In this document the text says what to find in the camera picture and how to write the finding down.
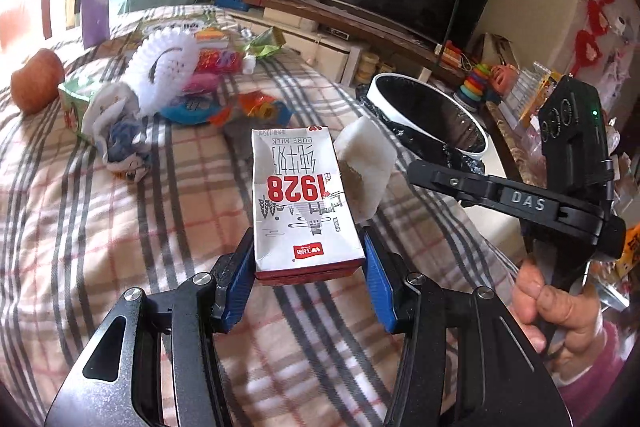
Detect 1928 milk carton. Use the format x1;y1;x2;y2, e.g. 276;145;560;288
252;126;364;286

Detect white yogurt pouch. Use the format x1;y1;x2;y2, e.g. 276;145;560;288
81;81;151;183

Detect blue round package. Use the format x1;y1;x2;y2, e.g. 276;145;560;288
160;95;221;126

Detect green drink carton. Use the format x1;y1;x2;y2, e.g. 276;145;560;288
58;75;106;145

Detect orange snack wrapper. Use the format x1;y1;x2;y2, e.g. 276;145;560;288
206;91;293;127

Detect pink toy package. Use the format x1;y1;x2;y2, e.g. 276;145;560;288
182;72;222;95

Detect white foam fruit net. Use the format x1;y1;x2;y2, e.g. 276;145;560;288
122;27;200;117

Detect white black trash bin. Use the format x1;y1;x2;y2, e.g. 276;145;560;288
356;72;488;176

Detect person's right hand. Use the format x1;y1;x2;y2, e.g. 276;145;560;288
510;258;606;381

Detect marble side counter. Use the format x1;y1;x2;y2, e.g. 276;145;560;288
482;102;547;187

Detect right red heart decoration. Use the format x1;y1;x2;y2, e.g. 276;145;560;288
570;0;615;77

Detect red toy phone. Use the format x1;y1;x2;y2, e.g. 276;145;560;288
439;40;464;68

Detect plaid blanket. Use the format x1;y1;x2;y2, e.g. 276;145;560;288
1;5;513;426

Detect white tv cabinet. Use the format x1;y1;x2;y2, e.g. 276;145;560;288
229;8;370;87

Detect apple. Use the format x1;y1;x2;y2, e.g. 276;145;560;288
11;49;65;115

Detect red small bottle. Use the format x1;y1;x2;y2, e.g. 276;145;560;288
195;49;256;75

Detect green snack wrapper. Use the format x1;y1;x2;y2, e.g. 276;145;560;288
244;26;286;58

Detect children's book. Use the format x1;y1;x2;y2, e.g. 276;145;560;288
134;13;217;40

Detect rainbow stacking ring toy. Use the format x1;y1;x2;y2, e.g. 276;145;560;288
454;64;490;110

